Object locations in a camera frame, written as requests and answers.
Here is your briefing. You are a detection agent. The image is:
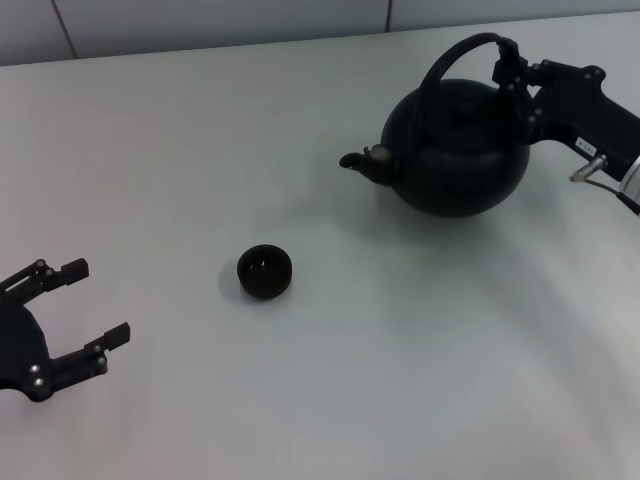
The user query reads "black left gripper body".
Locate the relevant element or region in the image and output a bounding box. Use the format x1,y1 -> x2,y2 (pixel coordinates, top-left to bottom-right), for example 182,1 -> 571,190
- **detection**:
0,298 -> 55,394

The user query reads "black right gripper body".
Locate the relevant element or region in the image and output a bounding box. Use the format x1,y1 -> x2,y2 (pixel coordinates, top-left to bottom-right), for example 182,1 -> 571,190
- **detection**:
528,58 -> 640,184

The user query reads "black round teapot with handle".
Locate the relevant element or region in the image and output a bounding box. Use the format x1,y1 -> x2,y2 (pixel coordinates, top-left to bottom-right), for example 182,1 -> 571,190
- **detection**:
338,32 -> 532,219

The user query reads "small black teacup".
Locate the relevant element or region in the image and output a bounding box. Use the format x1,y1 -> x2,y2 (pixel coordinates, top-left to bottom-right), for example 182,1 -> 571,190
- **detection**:
235,243 -> 294,301

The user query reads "right gripper cable with plug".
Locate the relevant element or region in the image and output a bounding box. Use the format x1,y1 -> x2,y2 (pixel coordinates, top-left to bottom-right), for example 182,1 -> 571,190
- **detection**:
569,154 -> 640,218

